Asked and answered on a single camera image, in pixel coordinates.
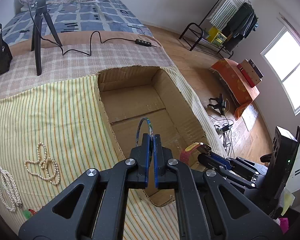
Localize dark blue bangle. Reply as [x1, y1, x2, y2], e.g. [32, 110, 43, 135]
[135, 117, 154, 146]

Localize thin cream pearl necklace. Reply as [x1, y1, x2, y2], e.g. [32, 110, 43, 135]
[24, 142, 61, 186]

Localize red cord jade pendant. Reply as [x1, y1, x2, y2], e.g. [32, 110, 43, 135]
[21, 205, 44, 220]

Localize twisted white pearl necklace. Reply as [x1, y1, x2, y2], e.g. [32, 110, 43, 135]
[0, 165, 24, 213]

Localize brown leather watch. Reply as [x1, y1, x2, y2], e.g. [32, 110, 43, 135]
[179, 142, 212, 165]

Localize small black tripod on floor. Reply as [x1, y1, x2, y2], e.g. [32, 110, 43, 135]
[207, 93, 226, 116]

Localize brown cardboard box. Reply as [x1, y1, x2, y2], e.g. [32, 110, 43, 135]
[95, 65, 211, 208]

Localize yellow striped blanket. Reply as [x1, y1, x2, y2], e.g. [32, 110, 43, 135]
[0, 67, 225, 210]

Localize orange cloth covered table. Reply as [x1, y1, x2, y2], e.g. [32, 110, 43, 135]
[209, 59, 260, 120]

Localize stacked cardboard boxes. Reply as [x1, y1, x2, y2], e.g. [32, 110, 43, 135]
[237, 59, 263, 87]

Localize black clothes rack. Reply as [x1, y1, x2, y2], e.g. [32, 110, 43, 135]
[178, 0, 260, 59]

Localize yellow box on rack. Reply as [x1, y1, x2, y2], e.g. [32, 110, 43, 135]
[207, 27, 227, 47]

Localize window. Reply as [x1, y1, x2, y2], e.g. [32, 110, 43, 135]
[261, 27, 300, 115]

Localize dark hanging clothes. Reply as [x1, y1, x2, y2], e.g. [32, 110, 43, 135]
[222, 2, 258, 52]

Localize striped hanging cloth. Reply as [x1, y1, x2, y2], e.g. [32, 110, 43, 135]
[207, 0, 247, 30]

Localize beige plaid blanket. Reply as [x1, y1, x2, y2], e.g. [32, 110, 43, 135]
[0, 31, 174, 99]

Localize blue patterned bed sheet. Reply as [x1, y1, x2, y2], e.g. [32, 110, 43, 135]
[2, 0, 152, 46]

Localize black tripod stand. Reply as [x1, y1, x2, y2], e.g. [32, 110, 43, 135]
[30, 0, 63, 76]

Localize power strip with cables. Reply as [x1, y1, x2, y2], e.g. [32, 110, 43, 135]
[209, 115, 235, 158]

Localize black ring light cable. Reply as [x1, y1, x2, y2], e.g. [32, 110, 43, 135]
[27, 2, 159, 56]

